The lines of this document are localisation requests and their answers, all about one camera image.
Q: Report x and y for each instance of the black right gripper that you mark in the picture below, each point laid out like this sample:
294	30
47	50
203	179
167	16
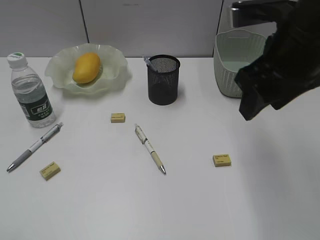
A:
290	63

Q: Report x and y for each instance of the blue and white pen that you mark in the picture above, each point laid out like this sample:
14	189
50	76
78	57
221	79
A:
149	63

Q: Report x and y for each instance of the yellow mango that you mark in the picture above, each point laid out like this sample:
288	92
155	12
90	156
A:
87	67

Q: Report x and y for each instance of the clear water bottle green label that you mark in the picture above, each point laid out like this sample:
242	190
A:
30	92

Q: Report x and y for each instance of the pale green woven basket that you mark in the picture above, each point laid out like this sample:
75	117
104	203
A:
234	50

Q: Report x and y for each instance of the yellow eraser right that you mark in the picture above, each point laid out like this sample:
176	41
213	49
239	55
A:
221	160

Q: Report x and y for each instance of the black mesh pen holder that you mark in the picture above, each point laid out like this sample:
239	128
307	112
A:
162	83

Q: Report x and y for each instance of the beige and white pen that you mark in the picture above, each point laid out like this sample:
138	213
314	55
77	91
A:
145	141

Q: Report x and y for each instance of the translucent green wavy plate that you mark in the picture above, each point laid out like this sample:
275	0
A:
112	76

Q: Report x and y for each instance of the yellow eraser near bottle cap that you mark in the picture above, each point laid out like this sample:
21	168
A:
117	118

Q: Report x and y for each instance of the grey and white pen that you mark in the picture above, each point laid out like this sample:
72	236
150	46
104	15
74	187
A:
26	154

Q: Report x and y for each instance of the yellow eraser front left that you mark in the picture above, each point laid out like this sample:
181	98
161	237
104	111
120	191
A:
50	170

